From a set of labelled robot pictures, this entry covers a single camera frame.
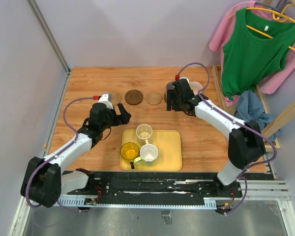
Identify cream mug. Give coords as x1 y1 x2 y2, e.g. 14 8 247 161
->
135 124 153 146

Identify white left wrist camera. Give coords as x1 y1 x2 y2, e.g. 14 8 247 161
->
93 92 114 110

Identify light wooden rack frame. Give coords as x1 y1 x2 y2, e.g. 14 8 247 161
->
211 64 295 152

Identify white faceted mug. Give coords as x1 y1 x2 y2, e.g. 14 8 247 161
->
134 144 158 165

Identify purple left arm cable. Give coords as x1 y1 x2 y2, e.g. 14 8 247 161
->
25 96 99 227

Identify green tank top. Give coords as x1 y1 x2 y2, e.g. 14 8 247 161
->
221 7 295 100

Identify pink t-shirt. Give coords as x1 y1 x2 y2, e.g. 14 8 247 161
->
209 0 295 107

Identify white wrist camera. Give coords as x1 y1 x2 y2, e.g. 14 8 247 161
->
175 74 190 83
93 92 114 110

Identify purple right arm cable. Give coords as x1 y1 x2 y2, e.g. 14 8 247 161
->
177 61 278 217

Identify pink mug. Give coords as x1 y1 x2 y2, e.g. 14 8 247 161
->
189 82 203 95

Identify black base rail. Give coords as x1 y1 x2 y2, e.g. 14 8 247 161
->
66 171 243 200

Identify yellow glass mug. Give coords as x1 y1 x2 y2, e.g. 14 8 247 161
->
120 142 140 170

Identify yellow plastic tray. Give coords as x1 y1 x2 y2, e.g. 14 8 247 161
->
119 130 182 172

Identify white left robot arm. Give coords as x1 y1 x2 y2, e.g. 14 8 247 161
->
21 102 131 208

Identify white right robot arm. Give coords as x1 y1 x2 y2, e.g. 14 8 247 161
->
166 79 266 197

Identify purple black mug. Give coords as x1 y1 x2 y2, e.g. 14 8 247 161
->
166 81 174 91

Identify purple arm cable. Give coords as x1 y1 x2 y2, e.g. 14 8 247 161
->
25 96 99 227
177 61 278 217

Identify yellow clothes hanger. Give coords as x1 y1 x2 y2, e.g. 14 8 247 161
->
229 7 295 52

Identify blue cloth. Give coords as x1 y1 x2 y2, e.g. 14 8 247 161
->
234 90 276 131

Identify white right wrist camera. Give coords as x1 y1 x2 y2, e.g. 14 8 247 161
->
175 74 190 83

